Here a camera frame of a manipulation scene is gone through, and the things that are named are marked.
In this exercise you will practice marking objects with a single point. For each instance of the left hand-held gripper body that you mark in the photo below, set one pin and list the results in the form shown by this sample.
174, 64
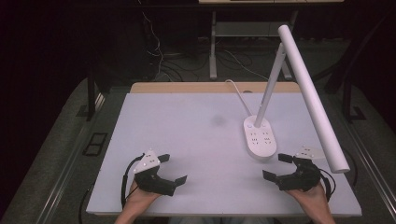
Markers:
152, 183

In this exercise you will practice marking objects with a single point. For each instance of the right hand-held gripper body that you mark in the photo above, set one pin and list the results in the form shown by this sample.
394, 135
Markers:
303, 179

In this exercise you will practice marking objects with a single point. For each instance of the person's left hand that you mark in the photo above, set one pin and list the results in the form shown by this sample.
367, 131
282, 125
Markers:
138, 199

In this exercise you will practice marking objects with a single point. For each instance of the person's right hand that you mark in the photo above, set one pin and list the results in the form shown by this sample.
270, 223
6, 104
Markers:
313, 200

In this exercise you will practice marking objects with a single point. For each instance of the white table cover sheet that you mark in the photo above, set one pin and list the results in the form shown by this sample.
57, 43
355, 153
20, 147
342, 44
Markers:
202, 149

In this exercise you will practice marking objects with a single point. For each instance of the white desk lamp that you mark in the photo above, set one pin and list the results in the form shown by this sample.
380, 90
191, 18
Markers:
306, 90

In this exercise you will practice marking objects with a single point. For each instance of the black metal stand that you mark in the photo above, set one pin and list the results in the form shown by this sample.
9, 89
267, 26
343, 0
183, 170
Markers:
91, 99
350, 102

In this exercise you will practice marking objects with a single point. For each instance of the metal floor rail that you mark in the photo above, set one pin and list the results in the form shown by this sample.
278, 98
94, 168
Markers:
67, 168
373, 174

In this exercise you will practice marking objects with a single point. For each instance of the grey metal desk frame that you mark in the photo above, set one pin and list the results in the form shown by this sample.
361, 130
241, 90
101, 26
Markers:
213, 56

